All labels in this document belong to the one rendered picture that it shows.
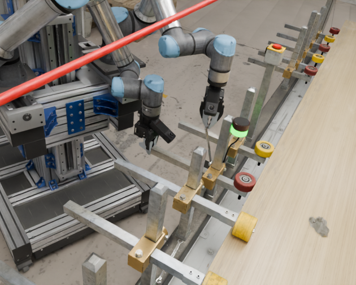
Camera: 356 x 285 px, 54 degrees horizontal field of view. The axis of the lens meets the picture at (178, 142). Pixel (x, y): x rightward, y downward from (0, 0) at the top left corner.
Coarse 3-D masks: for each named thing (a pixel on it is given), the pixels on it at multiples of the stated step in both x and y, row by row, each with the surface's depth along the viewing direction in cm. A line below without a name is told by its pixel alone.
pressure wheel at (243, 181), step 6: (240, 174) 134; (246, 174) 134; (234, 180) 133; (240, 180) 131; (246, 180) 131; (252, 180) 132; (240, 186) 130; (246, 186) 129; (252, 186) 130; (240, 198) 138
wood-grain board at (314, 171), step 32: (352, 32) 296; (352, 64) 238; (320, 96) 195; (352, 96) 200; (288, 128) 165; (320, 128) 168; (352, 128) 172; (288, 160) 145; (320, 160) 148; (352, 160) 151; (256, 192) 128; (288, 192) 130; (320, 192) 132; (352, 192) 134; (256, 224) 116; (288, 224) 117; (352, 224) 121; (224, 256) 104; (256, 256) 106; (288, 256) 107; (320, 256) 109; (352, 256) 110
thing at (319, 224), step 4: (312, 220) 118; (316, 220) 120; (320, 220) 119; (324, 220) 121; (312, 224) 118; (316, 224) 118; (320, 224) 117; (324, 224) 118; (316, 228) 117; (320, 228) 116; (324, 228) 117; (328, 228) 117; (320, 232) 116; (324, 232) 115
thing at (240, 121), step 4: (236, 120) 125; (240, 120) 125; (244, 120) 126; (240, 124) 123; (244, 124) 124; (248, 124) 124; (228, 136) 129; (236, 140) 130; (232, 144) 132; (228, 148) 134; (224, 160) 138
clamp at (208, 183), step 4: (224, 164) 144; (212, 168) 140; (224, 168) 144; (208, 172) 138; (212, 172) 138; (216, 172) 138; (220, 172) 140; (204, 176) 136; (212, 176) 136; (216, 176) 137; (204, 180) 136; (208, 180) 135; (212, 180) 134; (204, 184) 137; (208, 184) 136; (212, 184) 135; (208, 188) 137; (212, 188) 138
